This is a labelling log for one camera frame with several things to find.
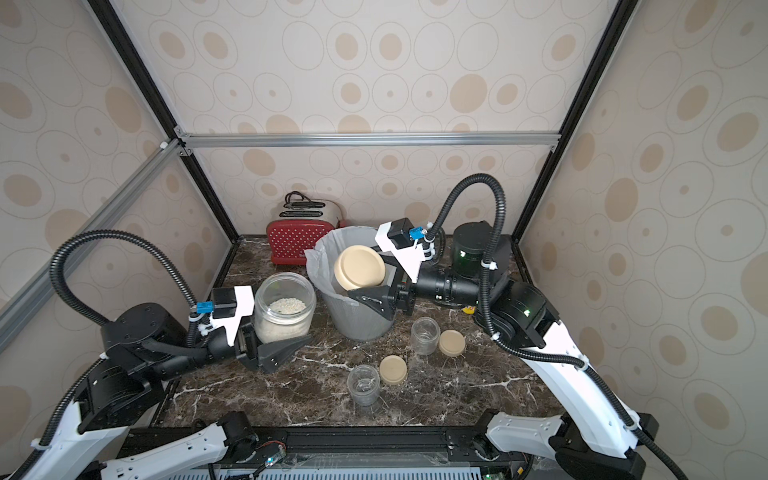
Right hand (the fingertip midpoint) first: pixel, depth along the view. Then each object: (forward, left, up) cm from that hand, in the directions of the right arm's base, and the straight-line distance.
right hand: (371, 266), depth 49 cm
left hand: (-9, +9, -2) cm, 13 cm away
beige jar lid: (+1, -3, -47) cm, 47 cm away
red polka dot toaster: (+41, +32, -29) cm, 59 cm away
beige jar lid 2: (+11, -20, -49) cm, 54 cm away
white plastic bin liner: (+24, +16, -20) cm, 35 cm away
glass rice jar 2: (+12, -12, -47) cm, 50 cm away
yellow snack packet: (+22, -27, -47) cm, 58 cm away
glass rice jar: (-3, +5, -48) cm, 48 cm away
